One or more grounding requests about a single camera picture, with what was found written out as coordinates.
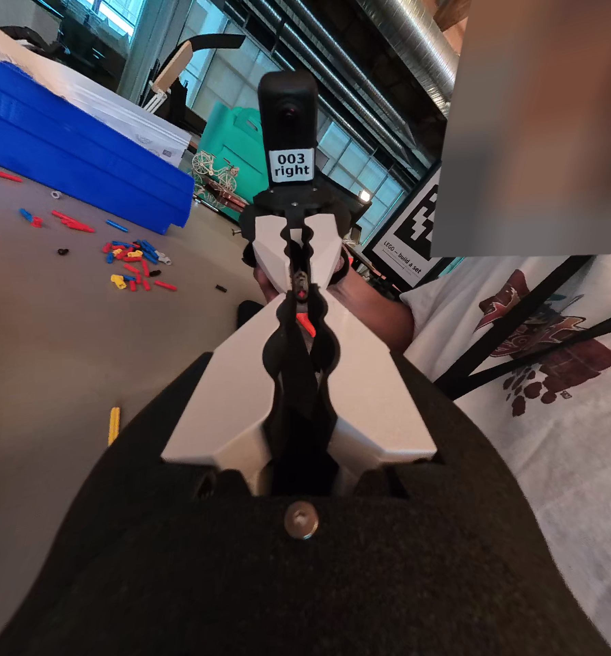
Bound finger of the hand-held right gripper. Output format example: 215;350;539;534
305;213;344;291
251;214;293;296

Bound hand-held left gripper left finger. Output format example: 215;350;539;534
161;293;299;495

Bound black white marker card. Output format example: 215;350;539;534
362;163;458;290

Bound white wire bicycle model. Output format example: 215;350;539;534
191;150;240;194

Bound brown flat box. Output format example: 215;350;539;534
197;177;248;210

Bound scatter of red blue pins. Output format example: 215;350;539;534
0;168;229;294

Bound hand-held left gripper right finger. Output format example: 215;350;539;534
307;286;438;495

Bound teal carry bag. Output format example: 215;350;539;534
198;101;266;200

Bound person's right hand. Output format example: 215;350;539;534
253;259;371;309

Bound silver air duct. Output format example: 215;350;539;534
356;0;463;118

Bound blue plastic bin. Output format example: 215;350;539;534
0;26;196;235

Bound white papers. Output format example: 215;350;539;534
0;14;192;166

